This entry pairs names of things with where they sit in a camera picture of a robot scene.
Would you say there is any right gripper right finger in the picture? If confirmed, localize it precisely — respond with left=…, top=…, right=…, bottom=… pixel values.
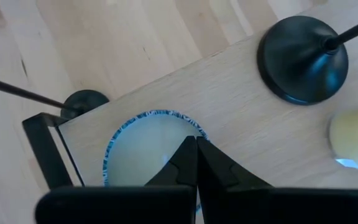
left=197, top=136, right=358, bottom=224

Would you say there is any wooden shelf black metal frame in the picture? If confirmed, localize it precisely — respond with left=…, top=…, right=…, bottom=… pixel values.
left=22, top=1, right=358, bottom=224

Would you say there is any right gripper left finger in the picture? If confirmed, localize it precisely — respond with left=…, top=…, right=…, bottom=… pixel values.
left=35, top=135, right=198, bottom=224

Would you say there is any yellow candle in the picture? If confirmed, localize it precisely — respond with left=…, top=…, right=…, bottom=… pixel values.
left=327, top=105, right=358, bottom=172

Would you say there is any black metal candlestick holder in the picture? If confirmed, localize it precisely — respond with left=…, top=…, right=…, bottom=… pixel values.
left=0, top=73, right=110, bottom=121
left=256, top=12, right=358, bottom=106

